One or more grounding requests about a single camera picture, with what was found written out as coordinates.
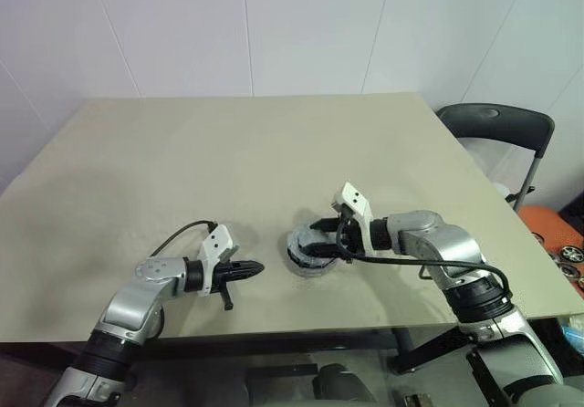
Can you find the black folding chair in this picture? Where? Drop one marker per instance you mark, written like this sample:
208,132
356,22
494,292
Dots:
497,122

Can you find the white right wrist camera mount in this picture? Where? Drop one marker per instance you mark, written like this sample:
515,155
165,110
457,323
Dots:
356,199

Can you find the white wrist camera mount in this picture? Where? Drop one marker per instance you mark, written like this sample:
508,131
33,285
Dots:
356,199
219,243

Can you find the dark rounded shape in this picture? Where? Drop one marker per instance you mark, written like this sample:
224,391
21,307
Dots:
340,384

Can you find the round spare motor part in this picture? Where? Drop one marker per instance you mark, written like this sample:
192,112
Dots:
571,270
571,254
537,237

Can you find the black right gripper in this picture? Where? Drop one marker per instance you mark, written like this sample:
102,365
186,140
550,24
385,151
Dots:
351,238

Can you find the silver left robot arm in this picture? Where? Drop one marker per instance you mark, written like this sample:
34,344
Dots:
137,306

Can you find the black box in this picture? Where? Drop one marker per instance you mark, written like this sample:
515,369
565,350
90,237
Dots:
575,215

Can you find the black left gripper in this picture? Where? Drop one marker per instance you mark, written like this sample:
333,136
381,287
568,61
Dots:
221,275

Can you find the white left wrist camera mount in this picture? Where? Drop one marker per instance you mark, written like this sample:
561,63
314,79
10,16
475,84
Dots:
219,243

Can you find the black metal table frame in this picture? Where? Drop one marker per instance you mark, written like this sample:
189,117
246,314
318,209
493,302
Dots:
274,345

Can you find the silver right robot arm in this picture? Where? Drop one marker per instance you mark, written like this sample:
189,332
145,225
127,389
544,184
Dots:
447,238

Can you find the small brown metal block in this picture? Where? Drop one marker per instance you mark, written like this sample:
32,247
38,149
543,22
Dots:
417,400

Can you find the round grey segmented motor disc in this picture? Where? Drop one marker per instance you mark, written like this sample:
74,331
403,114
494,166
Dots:
301,236

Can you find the blue white plastic bag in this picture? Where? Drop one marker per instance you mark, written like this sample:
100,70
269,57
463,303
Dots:
572,331

